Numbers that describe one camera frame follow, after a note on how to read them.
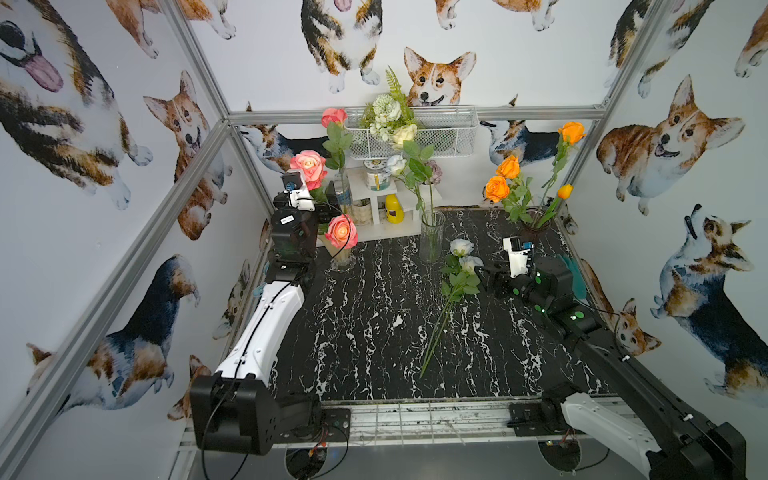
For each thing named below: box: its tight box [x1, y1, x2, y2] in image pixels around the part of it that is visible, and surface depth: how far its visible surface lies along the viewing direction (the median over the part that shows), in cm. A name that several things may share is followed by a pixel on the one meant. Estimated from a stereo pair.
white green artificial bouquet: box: [359, 65, 417, 142], surface depth 82 cm
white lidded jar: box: [363, 158, 391, 192], surface depth 94 cm
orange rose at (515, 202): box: [485, 176, 532, 223], surface depth 85 cm
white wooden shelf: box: [345, 168, 422, 243], surface depth 115 cm
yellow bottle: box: [385, 194, 405, 224], surface depth 112 cm
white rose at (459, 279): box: [441, 238, 481, 295], surface depth 106 cm
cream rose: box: [391, 123, 434, 226], surface depth 85 cm
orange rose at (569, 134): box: [536, 122, 588, 223], surface depth 87 cm
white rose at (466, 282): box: [419, 255, 484, 379], surface depth 97 cm
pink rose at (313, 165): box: [289, 150, 328, 191], surface depth 64 cm
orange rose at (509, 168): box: [496, 155, 532, 222], surface depth 88 cm
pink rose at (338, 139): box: [321, 108, 352, 207], surface depth 86 cm
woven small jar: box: [352, 198, 373, 226], surface depth 116 cm
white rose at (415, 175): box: [387, 154, 433, 240], surface depth 89 cm
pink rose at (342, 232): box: [324, 214, 359, 249], surface depth 68 cm
